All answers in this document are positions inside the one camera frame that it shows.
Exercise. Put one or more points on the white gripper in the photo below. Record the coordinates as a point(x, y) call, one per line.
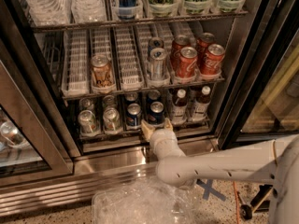
point(162, 137)

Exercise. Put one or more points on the pepsi can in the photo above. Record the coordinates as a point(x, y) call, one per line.
point(156, 113)
point(131, 98)
point(153, 96)
point(133, 115)

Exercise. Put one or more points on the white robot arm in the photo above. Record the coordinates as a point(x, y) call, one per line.
point(274, 162)

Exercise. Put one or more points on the white empty shelf tray middle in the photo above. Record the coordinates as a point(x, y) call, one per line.
point(130, 71)

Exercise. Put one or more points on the white empty shelf tray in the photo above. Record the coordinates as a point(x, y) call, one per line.
point(75, 81)
point(130, 71)

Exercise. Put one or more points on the front left silver can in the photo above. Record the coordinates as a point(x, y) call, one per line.
point(87, 122)

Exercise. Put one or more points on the front silver diet can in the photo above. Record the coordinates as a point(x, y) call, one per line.
point(156, 67)

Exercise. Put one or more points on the silver diet can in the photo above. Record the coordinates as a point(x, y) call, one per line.
point(155, 42)
point(156, 67)

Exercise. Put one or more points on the front left coca-cola can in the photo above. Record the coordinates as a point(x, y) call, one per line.
point(187, 60)

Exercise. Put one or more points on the coca-cola can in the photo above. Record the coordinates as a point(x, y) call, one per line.
point(212, 60)
point(179, 42)
point(187, 60)
point(203, 41)

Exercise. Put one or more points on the brown patterned can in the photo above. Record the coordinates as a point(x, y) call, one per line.
point(101, 71)

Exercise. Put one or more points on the rear left silver can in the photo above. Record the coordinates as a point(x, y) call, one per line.
point(86, 104)

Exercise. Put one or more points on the front right coca-cola can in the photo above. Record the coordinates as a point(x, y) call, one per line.
point(212, 60)

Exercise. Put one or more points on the rear silver diet can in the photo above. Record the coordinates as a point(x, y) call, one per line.
point(155, 42)

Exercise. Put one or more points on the rear left coca-cola can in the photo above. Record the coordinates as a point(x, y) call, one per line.
point(179, 42)

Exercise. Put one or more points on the white empty shelf tray left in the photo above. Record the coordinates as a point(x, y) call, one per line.
point(75, 81)

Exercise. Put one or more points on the stainless steel display fridge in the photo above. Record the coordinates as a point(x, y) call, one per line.
point(107, 160)

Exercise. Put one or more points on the rear right coca-cola can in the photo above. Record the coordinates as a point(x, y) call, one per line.
point(203, 41)

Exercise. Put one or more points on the right glass fridge door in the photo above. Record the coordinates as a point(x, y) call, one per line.
point(264, 103)

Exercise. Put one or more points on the open glass fridge door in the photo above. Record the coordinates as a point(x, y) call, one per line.
point(35, 151)

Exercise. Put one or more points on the blue orange tall can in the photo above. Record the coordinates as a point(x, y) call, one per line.
point(126, 0)

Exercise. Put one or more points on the left brown tea bottle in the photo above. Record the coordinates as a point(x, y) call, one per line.
point(179, 105)

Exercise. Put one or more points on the brown tea bottle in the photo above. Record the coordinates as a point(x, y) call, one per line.
point(201, 103)
point(179, 105)

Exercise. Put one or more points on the right brown tea bottle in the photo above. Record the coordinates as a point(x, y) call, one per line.
point(201, 103)

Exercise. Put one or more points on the clear plastic bin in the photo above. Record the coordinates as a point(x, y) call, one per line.
point(144, 201)

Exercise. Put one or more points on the blue tape cross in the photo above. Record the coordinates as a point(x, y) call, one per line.
point(209, 190)

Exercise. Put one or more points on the yellow black wheeled stand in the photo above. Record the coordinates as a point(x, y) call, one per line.
point(259, 204)

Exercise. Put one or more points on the clear water bottle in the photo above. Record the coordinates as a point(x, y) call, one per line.
point(47, 12)

